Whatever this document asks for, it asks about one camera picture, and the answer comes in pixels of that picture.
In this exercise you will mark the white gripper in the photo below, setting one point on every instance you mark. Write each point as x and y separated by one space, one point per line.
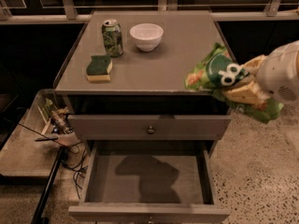
279 75

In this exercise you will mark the green rice chip bag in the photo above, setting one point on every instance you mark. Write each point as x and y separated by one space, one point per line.
218 72

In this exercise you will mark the round metal drawer knob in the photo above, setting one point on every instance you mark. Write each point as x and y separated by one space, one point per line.
151 130

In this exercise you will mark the grey drawer cabinet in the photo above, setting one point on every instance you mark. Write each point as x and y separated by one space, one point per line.
142 82

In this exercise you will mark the open middle grey drawer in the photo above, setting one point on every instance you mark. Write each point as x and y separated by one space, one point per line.
149 182

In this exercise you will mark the closed upper grey drawer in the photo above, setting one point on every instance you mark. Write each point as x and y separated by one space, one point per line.
134 127

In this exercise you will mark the white ceramic bowl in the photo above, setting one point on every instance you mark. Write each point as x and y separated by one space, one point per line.
147 36

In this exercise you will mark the green soda can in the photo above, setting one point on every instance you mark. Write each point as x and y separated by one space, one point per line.
112 37

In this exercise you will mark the green yellow sponge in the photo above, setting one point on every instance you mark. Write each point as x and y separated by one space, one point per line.
99 68

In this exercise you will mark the clear plastic bin with clutter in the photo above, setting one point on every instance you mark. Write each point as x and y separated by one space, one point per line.
46 122

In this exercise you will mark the metal window railing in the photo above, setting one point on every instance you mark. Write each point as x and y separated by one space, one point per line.
79 11

